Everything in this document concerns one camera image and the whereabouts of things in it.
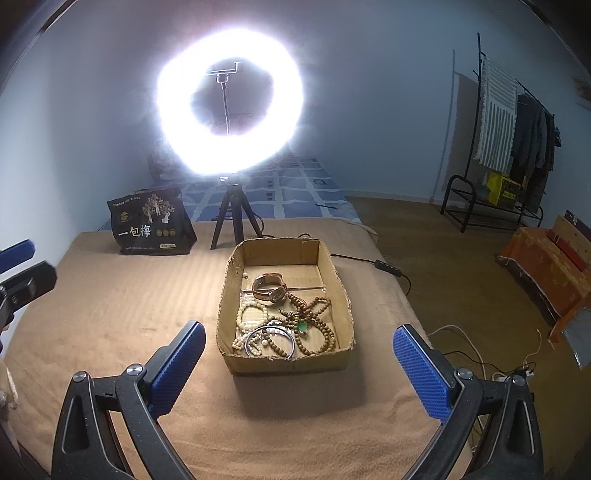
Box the white power strip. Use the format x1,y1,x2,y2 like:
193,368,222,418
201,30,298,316
492,367,536,383

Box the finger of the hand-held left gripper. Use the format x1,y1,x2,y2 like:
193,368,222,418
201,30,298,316
0,239,37,277
0,261,57,319

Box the cream bead bracelet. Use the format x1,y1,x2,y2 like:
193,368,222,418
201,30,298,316
236,300,269,332
231,329,259,355

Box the grey plastic sheet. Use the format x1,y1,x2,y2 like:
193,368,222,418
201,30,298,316
549,307,591,370

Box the orange cloth covered stool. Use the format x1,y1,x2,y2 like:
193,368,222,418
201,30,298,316
499,226,591,324

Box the striped cloth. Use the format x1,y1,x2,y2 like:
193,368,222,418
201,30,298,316
478,55,519,171

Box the cardboard box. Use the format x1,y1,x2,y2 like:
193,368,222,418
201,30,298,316
217,237,357,377

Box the silver bangle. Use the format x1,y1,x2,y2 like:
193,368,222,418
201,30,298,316
245,324,296,360

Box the black clothes rack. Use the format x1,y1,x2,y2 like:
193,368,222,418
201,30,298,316
441,32,561,234

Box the yellow box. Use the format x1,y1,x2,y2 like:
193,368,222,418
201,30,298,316
487,171,522,206

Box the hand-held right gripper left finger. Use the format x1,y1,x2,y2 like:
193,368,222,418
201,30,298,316
52,320,206,480

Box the phone holder clamp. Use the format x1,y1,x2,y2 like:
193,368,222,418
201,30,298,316
207,61,243,137

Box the ring light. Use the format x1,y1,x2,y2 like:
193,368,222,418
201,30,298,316
154,25,305,177

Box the wooden board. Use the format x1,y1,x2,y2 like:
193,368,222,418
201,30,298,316
551,210,591,278

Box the blue patterned bed sheet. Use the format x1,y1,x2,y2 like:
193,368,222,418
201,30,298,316
99,157,365,232

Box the black cable with switch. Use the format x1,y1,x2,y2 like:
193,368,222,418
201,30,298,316
252,215,411,296

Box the dark hanging clothes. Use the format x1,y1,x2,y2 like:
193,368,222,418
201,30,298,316
510,92,563,213

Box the white cable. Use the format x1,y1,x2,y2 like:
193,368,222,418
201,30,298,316
427,325,543,370

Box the brown wooden bead necklace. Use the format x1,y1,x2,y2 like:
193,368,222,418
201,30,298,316
265,295,340,357

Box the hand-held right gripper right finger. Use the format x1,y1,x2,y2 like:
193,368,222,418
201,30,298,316
392,324,546,480

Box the black printed bag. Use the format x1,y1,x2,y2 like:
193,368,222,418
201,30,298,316
107,187,198,256

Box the black tripod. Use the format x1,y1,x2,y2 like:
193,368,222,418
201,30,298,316
210,174,263,251

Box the brown strap wristwatch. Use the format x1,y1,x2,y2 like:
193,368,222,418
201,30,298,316
252,272,289,306

